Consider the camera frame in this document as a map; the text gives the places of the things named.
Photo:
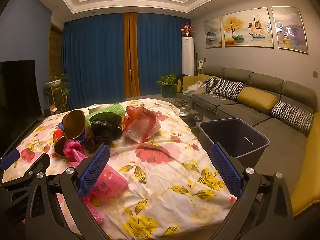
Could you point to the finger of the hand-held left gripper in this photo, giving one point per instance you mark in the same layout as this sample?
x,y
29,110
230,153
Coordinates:
x,y
32,171
10,158

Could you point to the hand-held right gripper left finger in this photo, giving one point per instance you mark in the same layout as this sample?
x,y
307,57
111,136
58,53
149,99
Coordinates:
x,y
92,170

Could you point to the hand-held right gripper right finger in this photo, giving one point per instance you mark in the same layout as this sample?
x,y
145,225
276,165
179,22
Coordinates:
x,y
225,170

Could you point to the pink plastic bag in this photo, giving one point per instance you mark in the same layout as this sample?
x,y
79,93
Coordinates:
x,y
107,182
72,150

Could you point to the blue spiky wrapper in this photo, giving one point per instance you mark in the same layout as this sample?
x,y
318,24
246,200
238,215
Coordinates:
x,y
81,137

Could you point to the grey plastic trash bin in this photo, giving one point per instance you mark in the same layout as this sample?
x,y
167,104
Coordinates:
x,y
225,135

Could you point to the small red paper cup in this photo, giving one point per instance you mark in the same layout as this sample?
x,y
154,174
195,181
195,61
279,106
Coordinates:
x,y
60,147

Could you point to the black plastic bag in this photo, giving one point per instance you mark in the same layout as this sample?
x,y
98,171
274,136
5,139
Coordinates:
x,y
105,127

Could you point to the large red paper bucket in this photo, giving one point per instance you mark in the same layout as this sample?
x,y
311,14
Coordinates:
x,y
73,125

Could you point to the green foam net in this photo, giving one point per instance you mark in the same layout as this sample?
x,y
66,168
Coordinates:
x,y
110,110

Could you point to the red plastic bag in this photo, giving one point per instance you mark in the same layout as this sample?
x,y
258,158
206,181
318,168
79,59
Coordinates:
x,y
142,127

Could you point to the dark coffee table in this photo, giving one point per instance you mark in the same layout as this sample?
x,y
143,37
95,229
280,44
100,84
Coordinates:
x,y
193,126

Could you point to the glass ashtray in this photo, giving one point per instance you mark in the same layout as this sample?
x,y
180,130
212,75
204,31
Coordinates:
x,y
196,117

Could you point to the black television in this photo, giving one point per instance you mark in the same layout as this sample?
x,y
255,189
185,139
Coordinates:
x,y
17,97

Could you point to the floral printed blanket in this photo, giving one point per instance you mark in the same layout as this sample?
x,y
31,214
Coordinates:
x,y
155,180

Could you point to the grey sectional sofa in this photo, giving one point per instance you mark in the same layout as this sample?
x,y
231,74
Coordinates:
x,y
265,120

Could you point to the orange box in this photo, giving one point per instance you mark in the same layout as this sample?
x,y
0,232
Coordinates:
x,y
53,109

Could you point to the glass teapot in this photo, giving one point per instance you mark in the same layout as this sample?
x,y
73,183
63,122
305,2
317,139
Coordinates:
x,y
185,111

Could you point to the yellow cushion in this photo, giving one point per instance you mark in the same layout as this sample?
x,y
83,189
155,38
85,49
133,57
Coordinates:
x,y
257,100

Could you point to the long patterned cushion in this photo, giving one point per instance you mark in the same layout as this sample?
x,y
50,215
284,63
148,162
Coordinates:
x,y
228,88

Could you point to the trailing plant on stand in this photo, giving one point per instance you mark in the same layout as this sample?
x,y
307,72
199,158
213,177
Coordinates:
x,y
57,85

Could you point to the white cloth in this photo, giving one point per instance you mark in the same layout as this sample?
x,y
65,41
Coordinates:
x,y
195,87

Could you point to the small patterned cushion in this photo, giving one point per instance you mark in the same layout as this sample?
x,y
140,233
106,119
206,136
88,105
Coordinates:
x,y
210,83

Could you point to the potted plant in dark pot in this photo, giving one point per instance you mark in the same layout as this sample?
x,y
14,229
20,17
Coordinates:
x,y
168,87

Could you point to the dark clothing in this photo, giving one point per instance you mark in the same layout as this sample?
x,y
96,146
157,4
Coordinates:
x,y
181,78

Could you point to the white handheld vacuum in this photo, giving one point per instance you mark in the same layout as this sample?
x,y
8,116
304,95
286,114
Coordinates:
x,y
199,65

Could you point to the blue curtain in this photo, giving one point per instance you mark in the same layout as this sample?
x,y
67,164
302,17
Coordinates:
x,y
92,60
160,52

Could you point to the white tower air conditioner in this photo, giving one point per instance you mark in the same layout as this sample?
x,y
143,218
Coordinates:
x,y
188,55

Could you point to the orange curtain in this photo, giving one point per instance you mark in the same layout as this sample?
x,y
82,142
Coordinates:
x,y
130,55

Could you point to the small framed landscape painting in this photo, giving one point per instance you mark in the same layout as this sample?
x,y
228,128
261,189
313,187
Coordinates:
x,y
213,33

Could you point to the wide framed sailboat painting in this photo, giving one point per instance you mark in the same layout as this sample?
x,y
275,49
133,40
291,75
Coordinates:
x,y
247,27

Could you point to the red gold flower ornament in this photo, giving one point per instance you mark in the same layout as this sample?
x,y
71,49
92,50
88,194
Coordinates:
x,y
187,29

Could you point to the framed purple whale painting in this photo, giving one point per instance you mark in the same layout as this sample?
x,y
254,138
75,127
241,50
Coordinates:
x,y
290,30

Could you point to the wooden wall panel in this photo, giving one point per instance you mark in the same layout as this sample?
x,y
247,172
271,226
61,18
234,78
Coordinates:
x,y
55,52

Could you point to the wall socket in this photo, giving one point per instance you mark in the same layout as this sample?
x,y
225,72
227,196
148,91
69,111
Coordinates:
x,y
315,74

